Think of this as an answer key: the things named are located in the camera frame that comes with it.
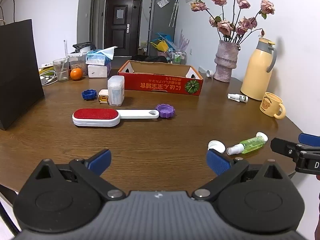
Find purple plastic cap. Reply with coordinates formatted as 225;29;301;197
155;104;175;119

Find small white spray bottle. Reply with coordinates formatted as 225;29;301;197
227;93;249;103

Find white charger with cable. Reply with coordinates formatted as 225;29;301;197
39;70;58;85

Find blue plastic cap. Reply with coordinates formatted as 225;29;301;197
82;89;97;101

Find purple feather decoration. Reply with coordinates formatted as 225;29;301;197
175;29;190;54

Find trolley rack with bottles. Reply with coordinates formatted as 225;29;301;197
167;50;187;65

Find blue tissue pack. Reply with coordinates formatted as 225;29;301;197
85;46;118;66

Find grey side door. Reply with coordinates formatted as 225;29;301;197
90;0;101;50

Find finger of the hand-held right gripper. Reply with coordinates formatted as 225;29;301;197
271;137;304;159
296;133;320;153

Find dark brown door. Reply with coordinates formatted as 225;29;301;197
104;0;143;57

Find green spray bottle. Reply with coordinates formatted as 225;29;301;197
226;132;268;155

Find blue bag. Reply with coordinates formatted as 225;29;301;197
155;32;174;43

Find black paper bag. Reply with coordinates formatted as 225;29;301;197
0;0;45;131

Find dried pink roses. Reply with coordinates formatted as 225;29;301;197
190;0;275;46

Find translucent cotton swab box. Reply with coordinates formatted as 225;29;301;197
107;75;125;106

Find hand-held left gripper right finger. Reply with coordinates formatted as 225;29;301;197
191;149;284;202

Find yellow bag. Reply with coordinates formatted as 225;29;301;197
150;40;168;52

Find yellow thermos jug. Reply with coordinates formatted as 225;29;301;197
240;37;277;101

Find pink ceramic vase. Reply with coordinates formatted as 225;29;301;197
214;40;241;83

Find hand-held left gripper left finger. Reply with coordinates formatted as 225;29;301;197
32;149;127;202

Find clear food container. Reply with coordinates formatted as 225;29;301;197
68;52;88;76

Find grey fridge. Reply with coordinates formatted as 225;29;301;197
147;0;178;57

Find white and purple tissue pack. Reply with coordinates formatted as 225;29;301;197
87;62;112;78

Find white plastic cap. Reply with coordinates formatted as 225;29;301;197
208;140;225;154

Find white and yellow plug charger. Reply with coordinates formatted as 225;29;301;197
98;89;109;105

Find white folded umbrella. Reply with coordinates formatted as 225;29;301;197
169;0;179;27

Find red cardboard box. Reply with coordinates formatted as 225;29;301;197
118;60;204;97

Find glass with straw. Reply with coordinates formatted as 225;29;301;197
53;58;70;82

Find orange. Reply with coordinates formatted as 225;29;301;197
70;68;83;81

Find red and white lint brush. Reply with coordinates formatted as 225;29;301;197
72;108;159;127

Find yellow bear mug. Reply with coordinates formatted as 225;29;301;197
259;92;286;119

